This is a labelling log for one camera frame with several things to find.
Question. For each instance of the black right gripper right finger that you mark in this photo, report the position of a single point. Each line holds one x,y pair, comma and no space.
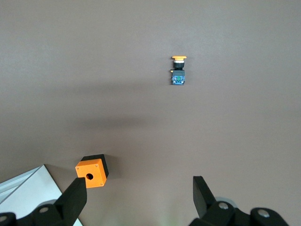
207,207

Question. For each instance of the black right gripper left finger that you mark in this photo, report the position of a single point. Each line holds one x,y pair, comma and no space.
68,207

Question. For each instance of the orange push button blue block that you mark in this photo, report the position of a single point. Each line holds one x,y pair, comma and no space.
178,75

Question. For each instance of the white drawer cabinet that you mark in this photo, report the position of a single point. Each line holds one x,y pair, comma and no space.
28,188

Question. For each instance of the orange button box black base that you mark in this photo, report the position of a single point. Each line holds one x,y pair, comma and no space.
94,169

